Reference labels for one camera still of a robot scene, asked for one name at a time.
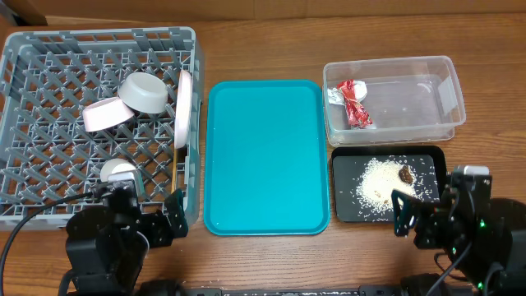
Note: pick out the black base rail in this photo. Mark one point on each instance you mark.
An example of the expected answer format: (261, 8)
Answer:
(173, 288)

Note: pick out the black plastic tray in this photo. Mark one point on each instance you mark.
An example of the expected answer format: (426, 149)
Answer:
(345, 166)

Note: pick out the white round plate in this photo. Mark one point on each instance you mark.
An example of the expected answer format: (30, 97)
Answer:
(183, 109)

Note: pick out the clear plastic waste bin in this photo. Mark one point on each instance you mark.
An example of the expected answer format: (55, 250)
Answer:
(413, 99)

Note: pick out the grey plastic dish rack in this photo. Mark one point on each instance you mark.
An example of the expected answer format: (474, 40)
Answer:
(49, 161)

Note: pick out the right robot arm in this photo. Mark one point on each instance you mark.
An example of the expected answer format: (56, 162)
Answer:
(483, 237)

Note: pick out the pink shallow bowl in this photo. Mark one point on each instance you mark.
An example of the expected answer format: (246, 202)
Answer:
(105, 113)

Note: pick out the wooden chopstick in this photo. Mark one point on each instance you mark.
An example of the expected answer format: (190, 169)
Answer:
(175, 171)

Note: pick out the red foil snack wrapper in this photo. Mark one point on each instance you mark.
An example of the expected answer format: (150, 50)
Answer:
(357, 116)

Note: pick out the grey bowl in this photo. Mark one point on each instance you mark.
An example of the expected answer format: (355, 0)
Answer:
(144, 92)

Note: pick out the white rice pile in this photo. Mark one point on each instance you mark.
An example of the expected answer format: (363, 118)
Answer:
(378, 177)

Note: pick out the brown food scrap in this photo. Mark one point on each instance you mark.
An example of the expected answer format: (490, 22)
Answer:
(405, 175)

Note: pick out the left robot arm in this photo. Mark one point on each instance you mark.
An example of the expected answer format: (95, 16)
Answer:
(107, 245)

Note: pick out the white tissue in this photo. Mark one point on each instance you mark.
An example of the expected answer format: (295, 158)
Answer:
(335, 96)

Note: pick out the teal plastic serving tray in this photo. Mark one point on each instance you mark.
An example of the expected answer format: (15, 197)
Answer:
(266, 167)

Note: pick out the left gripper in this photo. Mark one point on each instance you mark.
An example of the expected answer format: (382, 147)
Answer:
(160, 222)

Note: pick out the white paper cup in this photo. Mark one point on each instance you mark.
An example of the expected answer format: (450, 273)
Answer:
(115, 166)

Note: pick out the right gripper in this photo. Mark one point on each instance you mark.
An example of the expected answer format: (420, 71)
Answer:
(433, 222)

